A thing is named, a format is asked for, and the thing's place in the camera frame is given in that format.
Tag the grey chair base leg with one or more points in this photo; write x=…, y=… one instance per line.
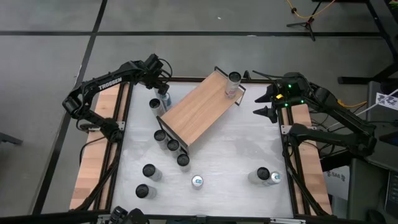
x=9, y=138

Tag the black tripod stand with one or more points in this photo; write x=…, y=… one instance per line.
x=308, y=24

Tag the black frame knob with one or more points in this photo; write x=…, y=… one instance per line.
x=246, y=75

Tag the blue silver Red Bull can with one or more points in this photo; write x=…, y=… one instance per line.
x=276, y=177
x=167, y=102
x=197, y=180

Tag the white Celsius can blue band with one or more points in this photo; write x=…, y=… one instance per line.
x=173, y=145

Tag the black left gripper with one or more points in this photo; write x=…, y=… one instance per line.
x=155, y=73

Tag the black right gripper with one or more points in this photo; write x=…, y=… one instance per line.
x=289, y=90

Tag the white Celsius can yellow band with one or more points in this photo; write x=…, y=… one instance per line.
x=160, y=135

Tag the dark grey cabinet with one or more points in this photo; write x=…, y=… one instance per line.
x=367, y=189

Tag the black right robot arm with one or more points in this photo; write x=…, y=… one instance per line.
x=326, y=137

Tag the black rig beam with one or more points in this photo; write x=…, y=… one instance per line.
x=46, y=217

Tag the black desk frame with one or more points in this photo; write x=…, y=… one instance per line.
x=383, y=25

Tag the white printed box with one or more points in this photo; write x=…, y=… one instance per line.
x=337, y=183

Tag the white Celsius Peach Vibe can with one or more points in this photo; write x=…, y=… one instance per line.
x=183, y=160
x=158, y=92
x=232, y=88

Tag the white Celsius can orange logo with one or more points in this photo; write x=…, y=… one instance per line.
x=154, y=103

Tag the white Celsius Arctic can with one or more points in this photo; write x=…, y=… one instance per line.
x=142, y=190

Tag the white Celsius can blue logo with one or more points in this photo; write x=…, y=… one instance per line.
x=149, y=170

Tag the silver can black lid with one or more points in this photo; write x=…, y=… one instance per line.
x=263, y=173

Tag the white marker tag paper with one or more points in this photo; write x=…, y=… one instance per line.
x=387, y=101

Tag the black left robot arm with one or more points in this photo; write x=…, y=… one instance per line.
x=109, y=83

